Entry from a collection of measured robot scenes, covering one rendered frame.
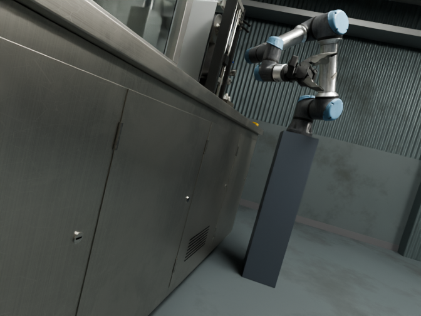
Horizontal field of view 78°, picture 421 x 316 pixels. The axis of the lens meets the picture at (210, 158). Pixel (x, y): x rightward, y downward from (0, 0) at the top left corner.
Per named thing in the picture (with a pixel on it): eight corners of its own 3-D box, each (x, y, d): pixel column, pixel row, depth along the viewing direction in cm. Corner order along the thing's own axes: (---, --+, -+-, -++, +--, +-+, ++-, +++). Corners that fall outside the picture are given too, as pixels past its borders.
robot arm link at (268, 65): (255, 60, 120) (250, 78, 121) (275, 59, 112) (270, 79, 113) (264, 66, 126) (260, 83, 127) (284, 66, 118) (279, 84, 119)
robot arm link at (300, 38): (306, 18, 147) (239, 47, 131) (322, 12, 137) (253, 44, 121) (310, 39, 151) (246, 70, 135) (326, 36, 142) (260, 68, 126)
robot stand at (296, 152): (272, 271, 172) (311, 140, 164) (274, 288, 152) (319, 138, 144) (243, 262, 175) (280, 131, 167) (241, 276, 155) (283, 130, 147)
